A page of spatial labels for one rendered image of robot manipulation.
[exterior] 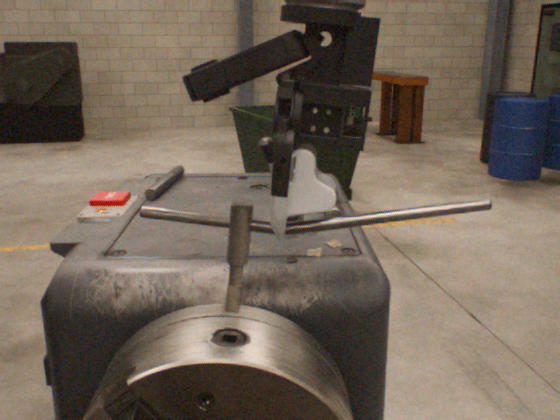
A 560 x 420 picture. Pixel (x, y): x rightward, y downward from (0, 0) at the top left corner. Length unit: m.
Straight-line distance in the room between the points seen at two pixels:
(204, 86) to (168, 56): 9.90
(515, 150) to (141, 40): 6.48
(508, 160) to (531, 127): 0.43
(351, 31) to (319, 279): 0.34
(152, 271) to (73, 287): 0.10
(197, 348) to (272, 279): 0.17
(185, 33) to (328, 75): 9.93
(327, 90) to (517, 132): 6.36
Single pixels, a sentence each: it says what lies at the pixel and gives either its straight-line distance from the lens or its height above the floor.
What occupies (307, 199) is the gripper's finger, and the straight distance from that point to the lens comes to 0.52.
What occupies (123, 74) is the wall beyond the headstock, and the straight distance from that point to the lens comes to 10.46.
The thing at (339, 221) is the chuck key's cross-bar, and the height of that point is 1.37.
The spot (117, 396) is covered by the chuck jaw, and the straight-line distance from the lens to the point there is 0.61.
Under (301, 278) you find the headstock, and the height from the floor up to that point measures 1.24.
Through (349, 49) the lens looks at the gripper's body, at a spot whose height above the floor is 1.53.
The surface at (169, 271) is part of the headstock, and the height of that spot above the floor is 1.25.
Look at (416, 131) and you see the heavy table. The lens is 9.00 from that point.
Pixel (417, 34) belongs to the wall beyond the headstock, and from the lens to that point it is 11.44.
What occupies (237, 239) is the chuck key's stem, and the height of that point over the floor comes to 1.35.
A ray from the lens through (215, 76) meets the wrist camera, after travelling 0.51.
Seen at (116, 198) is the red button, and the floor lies 1.27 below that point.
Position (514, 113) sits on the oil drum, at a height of 0.75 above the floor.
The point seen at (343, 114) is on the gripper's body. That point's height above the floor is 1.47.
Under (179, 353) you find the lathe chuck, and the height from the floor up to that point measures 1.23.
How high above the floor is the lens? 1.53
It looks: 17 degrees down
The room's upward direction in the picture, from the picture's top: straight up
